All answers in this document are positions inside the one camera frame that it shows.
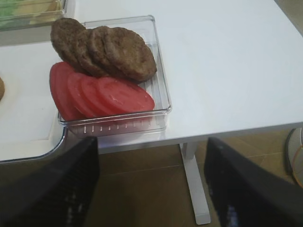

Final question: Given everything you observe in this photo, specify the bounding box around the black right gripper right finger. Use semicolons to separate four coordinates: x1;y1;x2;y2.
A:
204;137;303;227

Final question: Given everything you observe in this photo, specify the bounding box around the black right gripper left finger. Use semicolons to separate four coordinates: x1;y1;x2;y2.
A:
0;137;99;227

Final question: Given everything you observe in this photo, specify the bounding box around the red tomato slice front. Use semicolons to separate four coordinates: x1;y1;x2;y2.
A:
96;77;155;114

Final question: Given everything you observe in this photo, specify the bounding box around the red tomato slice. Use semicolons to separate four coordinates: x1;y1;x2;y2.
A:
80;77;114;117
49;61;84;121
96;77;155;114
67;73;97;118

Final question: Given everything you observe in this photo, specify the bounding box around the clear lettuce and cheese container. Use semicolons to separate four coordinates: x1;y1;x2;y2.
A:
0;0;76;31

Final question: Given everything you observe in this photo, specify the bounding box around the white table leg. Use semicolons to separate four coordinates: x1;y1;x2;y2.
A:
179;142;211;225

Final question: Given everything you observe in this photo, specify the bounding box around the white rectangular tray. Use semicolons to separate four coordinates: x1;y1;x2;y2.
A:
0;42;67;162

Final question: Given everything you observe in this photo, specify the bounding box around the bun piece on tray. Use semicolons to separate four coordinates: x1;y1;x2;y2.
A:
0;78;5;100

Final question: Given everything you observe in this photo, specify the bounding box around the red tomato slice back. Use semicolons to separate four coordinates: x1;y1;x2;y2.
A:
49;61;84;121

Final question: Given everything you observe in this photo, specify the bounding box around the clear patty and tomato container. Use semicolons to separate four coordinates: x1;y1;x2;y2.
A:
49;16;171;138

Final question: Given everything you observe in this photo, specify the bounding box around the brown meat patty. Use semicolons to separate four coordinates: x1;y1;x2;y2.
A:
103;27;157;82
50;17;86;73
88;26;124;78
74;29;108;78

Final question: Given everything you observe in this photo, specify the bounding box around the brown meat patty front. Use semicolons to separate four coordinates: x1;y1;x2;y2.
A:
103;27;157;82

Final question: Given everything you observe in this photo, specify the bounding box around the brown meat patty back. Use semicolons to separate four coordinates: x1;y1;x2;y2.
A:
50;17;86;73

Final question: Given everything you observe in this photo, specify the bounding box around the grey round base with cable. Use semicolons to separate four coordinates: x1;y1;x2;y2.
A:
284;128;303;187

